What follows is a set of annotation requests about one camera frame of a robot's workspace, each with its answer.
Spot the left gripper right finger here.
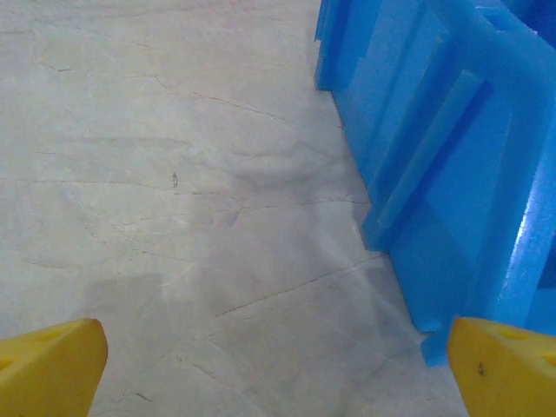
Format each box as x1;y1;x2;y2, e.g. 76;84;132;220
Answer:
447;315;556;417

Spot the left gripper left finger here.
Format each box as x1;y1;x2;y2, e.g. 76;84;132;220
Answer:
0;317;109;417

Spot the blue three-compartment plastic bin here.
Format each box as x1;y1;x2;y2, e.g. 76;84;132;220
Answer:
313;0;556;368

